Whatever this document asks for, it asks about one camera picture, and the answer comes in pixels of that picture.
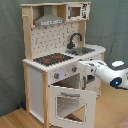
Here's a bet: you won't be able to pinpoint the white fridge door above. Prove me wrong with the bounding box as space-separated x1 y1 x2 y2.
82 74 101 97

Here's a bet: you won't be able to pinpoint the grey backdrop curtain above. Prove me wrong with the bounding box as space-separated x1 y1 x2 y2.
0 0 128 117

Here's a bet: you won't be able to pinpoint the black toy faucet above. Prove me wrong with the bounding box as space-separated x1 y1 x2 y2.
67 33 83 49

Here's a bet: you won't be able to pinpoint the left red oven knob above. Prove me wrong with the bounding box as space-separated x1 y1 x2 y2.
54 73 60 79

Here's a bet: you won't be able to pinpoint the white oven door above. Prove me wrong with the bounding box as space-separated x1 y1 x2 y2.
49 86 96 128

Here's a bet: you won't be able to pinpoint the wooden toy kitchen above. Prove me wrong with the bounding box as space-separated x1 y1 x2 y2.
22 2 105 128

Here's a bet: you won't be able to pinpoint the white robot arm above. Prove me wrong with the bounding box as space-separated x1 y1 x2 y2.
77 60 128 90

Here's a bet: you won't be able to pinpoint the grey range hood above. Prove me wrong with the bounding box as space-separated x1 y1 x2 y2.
35 6 64 27

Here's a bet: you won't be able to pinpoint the grey toy sink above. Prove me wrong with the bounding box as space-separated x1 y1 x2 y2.
66 47 94 56

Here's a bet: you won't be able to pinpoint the red oven knob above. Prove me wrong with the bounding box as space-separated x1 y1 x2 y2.
54 73 60 79
71 66 78 73

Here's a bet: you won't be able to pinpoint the white toy microwave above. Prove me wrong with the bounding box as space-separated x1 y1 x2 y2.
67 4 89 21

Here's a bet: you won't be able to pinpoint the right red oven knob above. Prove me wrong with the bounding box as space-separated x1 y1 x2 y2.
71 66 78 73

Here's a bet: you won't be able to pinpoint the black stovetop red burners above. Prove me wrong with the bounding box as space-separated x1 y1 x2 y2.
34 53 71 66

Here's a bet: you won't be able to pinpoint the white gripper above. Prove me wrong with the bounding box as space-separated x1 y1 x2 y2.
77 60 104 75

